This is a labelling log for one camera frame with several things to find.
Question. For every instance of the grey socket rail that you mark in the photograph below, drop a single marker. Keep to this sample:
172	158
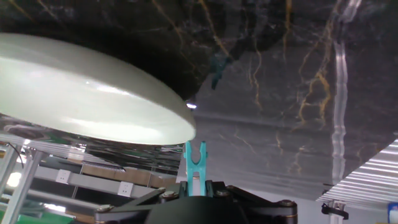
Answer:
93	182

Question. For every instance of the teal plastic clothespin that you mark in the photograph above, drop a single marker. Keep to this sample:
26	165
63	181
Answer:
189	166

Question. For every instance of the black marble pattern mat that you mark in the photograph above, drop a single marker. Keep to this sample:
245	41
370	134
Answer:
280	93

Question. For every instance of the white wall socket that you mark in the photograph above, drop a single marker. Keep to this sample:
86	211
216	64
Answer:
63	176
125	189

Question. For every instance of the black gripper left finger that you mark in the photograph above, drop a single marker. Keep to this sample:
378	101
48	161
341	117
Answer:
168	194

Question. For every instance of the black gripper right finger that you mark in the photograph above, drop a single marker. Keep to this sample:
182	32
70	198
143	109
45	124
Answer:
224	193

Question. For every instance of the aluminium frame post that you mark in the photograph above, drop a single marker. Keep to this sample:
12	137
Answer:
21	183

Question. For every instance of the blue white tissue pack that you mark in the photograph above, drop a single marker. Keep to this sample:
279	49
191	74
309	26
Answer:
393	208

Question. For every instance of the pale green round plate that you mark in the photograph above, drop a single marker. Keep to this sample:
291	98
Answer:
93	93

